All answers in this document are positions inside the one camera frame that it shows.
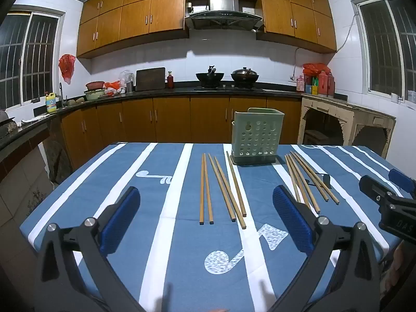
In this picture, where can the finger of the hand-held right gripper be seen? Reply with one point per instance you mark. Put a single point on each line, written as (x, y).
(401, 178)
(373, 185)

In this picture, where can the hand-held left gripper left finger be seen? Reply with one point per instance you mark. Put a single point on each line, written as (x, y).
(120, 221)

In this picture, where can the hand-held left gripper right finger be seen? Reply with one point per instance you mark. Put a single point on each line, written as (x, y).
(292, 221)

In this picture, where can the green perforated utensil holder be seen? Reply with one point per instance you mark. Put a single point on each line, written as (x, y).
(256, 136)

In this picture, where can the blue white striped tablecloth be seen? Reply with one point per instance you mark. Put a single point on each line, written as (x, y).
(188, 250)

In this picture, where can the beige stone side counter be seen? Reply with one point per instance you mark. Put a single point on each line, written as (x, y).
(344, 110)

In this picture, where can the large red oil bottles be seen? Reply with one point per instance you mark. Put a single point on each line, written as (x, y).
(326, 84)

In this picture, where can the wooden base cabinets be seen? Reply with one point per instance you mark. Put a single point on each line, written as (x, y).
(172, 120)

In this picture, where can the yellow box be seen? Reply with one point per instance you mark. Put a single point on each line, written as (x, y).
(312, 89)

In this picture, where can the pink bottle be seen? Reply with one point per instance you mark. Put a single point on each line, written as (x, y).
(300, 84)

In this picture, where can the red and white plastic bag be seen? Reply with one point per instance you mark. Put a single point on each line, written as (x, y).
(113, 87)

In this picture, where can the metal cup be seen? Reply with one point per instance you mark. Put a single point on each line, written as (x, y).
(129, 86)

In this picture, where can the yellow detergent bottle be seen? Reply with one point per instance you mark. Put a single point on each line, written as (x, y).
(51, 104)

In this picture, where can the black kitchen countertop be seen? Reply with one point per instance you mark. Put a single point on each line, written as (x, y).
(162, 91)

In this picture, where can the reddish brown basin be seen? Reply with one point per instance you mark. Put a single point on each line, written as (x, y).
(95, 85)

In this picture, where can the metal sink faucet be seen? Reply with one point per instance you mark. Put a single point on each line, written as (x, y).
(60, 94)

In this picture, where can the dark wooden cutting board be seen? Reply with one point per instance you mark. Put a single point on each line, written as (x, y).
(150, 79)

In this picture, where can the clear plastic bag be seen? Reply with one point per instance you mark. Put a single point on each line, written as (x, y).
(125, 75)

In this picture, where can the black gas stove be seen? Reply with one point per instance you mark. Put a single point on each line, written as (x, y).
(227, 88)

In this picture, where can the red sauce bottle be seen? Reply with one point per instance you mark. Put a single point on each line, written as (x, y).
(170, 81)

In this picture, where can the black wok with lid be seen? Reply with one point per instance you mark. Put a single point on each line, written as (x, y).
(244, 75)

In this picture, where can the red hanging plastic bag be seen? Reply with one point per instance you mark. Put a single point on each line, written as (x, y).
(66, 65)

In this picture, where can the black open wok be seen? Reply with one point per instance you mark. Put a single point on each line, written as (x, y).
(209, 78)

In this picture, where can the steel range hood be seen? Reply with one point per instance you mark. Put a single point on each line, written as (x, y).
(221, 0)

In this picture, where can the wide window with white frame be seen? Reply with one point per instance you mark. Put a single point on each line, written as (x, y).
(380, 48)

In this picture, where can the barred window with white frame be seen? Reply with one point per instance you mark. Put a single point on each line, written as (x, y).
(39, 55)

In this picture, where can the wooden wall cabinets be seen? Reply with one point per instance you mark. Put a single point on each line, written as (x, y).
(136, 16)

